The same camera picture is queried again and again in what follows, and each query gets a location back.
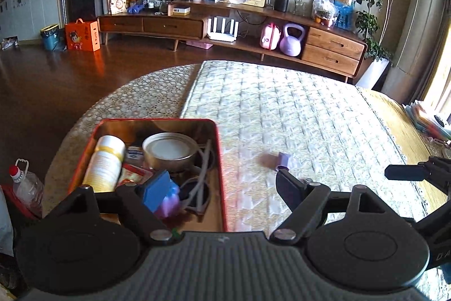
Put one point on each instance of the red yellow snack packet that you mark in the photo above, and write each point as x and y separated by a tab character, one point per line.
133	174

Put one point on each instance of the gold lidded round tin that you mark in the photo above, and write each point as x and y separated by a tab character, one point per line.
169	151

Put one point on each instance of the small purple angular container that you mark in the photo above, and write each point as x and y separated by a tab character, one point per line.
283	161

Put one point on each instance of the gold floral lace tablecloth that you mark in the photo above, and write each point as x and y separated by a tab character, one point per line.
159	94

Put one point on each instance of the clear bag of snacks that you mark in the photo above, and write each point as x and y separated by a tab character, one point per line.
324	12

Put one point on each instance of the stack of colourful folders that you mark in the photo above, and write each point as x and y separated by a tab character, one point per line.
427	123

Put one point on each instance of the white wifi router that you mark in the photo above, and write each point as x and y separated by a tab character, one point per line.
222	29

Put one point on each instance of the quilted cream mattress pad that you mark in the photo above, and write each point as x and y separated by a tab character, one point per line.
334	133

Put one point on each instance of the pink toy case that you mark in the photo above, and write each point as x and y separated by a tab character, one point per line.
270	36

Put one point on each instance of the clear plastic water jug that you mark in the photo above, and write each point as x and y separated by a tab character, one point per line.
27	187

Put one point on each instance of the orange gift box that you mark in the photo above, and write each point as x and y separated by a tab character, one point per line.
83	35

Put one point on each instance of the clear eye drop bottle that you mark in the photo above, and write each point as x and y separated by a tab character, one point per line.
134	155

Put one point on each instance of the teal trash bin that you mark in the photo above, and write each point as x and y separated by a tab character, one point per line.
52	38

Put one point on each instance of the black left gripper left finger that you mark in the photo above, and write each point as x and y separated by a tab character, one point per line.
139	203

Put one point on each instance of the yellow white lotion bottle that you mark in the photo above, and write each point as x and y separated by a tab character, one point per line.
105	164

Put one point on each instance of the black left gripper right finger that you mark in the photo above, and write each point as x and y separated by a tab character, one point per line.
306	200

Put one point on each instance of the wooden TV console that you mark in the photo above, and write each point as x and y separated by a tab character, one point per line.
328	49

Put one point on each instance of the light blue plastic bag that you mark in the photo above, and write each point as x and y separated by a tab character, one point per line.
6	229

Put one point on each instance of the blue purple flower toy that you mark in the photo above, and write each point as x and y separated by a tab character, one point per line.
170	205

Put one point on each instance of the purple kettlebell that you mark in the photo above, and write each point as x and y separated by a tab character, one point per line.
290	45

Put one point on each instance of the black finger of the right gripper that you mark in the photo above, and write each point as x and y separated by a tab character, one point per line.
436	170

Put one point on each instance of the blue plastic basket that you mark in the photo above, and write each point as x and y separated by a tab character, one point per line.
344	15

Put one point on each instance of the white standing air conditioner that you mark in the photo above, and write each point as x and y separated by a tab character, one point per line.
417	51

